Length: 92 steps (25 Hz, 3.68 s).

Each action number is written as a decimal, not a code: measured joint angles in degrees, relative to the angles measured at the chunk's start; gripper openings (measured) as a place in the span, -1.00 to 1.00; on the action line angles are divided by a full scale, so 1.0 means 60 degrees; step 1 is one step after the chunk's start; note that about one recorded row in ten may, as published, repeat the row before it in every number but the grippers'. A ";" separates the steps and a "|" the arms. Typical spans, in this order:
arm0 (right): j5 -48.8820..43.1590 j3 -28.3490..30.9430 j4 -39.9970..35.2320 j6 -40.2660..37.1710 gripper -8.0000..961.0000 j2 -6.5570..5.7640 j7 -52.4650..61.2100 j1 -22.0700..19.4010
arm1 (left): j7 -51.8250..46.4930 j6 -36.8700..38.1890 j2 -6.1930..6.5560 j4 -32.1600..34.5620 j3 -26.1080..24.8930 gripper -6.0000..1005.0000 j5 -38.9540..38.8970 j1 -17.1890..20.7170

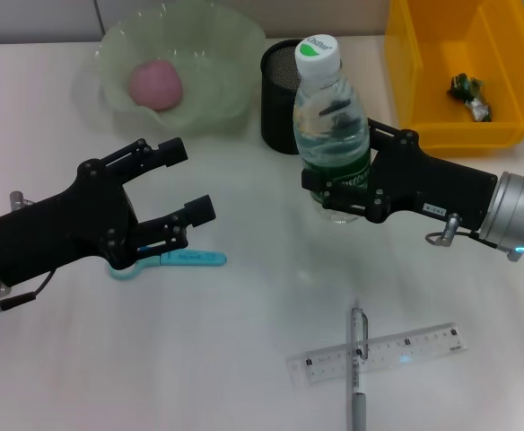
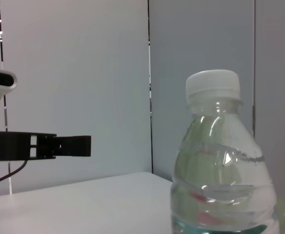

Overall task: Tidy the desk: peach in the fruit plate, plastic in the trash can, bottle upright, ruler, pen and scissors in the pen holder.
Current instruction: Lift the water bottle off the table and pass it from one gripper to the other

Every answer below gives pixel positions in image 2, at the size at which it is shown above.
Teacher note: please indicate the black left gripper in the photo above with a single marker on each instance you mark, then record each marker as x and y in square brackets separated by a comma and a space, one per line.
[8, 146]

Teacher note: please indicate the clear green-label water bottle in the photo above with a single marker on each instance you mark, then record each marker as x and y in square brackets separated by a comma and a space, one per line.
[225, 170]

